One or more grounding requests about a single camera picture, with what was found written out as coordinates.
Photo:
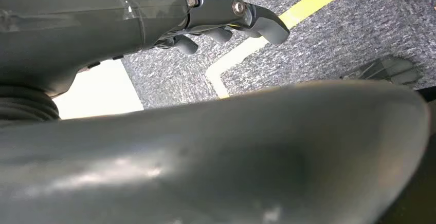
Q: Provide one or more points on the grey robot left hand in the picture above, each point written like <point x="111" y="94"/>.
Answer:
<point x="85" y="21"/>

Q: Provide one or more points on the ribbed grey left arm sleeve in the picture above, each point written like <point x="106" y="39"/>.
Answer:
<point x="24" y="106"/>

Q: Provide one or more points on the yellow floor tape line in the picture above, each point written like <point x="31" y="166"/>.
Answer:
<point x="306" y="6"/>

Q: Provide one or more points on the grey robot foot plate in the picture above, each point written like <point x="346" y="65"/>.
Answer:
<point x="388" y="71"/>

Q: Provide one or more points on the dark robot leg shell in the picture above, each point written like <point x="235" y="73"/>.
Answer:
<point x="430" y="93"/>

